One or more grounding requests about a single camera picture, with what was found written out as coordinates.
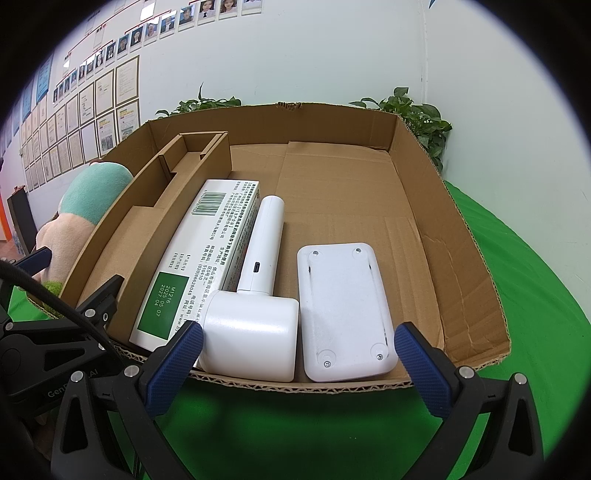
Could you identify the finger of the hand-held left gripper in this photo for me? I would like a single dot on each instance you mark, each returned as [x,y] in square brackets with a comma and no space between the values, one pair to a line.
[34,259]
[104,300]

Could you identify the row of portrait photos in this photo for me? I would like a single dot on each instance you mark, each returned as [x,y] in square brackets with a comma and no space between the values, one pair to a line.
[136,37]

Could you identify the large cardboard box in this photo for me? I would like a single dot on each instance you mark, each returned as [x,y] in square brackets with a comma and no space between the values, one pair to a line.
[346,194]

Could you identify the potted green plant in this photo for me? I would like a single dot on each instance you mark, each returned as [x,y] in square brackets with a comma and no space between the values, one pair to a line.
[422,120]
[203,105]

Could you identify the blue wall poster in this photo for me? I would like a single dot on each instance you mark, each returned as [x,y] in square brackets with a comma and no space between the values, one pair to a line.
[44,81]

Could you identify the white medicine box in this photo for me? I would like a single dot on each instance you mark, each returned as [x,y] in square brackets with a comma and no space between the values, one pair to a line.
[217,240]

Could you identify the white rectangular plastic device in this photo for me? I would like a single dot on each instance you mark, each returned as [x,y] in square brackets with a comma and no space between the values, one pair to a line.
[344,304]

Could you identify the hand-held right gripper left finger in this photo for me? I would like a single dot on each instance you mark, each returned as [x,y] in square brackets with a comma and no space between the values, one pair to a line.
[175,369]

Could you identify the white wall conduit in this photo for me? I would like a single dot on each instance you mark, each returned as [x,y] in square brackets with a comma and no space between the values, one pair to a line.
[424,50]

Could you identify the white T-shaped handheld device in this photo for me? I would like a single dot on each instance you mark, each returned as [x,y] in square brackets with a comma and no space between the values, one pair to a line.
[249,332]

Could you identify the teal and pink plush toy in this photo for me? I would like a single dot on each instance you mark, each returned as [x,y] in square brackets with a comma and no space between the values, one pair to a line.
[92,189]

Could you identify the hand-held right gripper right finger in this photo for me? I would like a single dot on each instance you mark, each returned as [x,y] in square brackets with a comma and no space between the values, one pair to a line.
[422,369]

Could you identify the cardboard insert divider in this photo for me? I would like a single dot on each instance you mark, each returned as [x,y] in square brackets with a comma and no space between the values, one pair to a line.
[147,230]

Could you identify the wall of framed certificates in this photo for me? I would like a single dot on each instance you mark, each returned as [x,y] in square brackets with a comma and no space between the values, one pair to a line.
[87,120]

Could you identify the black panel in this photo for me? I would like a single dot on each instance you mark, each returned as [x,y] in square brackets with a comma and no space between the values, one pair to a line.
[23,221]

